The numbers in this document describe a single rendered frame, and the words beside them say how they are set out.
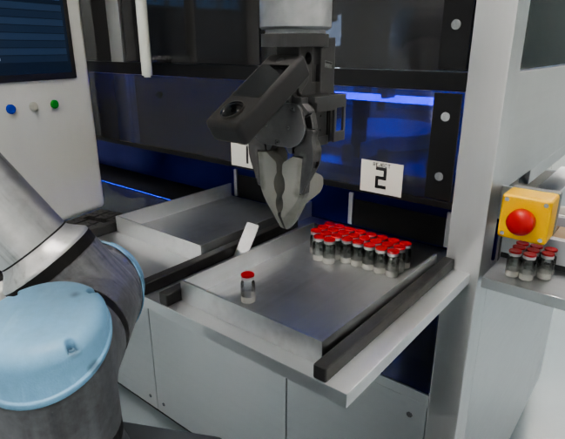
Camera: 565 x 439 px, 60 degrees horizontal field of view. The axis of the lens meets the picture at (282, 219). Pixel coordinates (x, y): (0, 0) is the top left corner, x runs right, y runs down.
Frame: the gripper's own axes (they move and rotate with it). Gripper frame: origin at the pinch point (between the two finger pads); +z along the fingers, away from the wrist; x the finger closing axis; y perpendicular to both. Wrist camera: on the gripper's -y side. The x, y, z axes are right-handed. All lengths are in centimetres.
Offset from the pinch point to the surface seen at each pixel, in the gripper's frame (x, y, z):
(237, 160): 44, 38, 6
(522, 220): -18.1, 34.9, 5.8
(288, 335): -0.3, 1.0, 15.8
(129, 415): 99, 36, 106
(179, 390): 72, 39, 83
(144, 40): 66, 32, -20
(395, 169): 4.6, 38.3, 2.0
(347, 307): -0.6, 14.9, 17.8
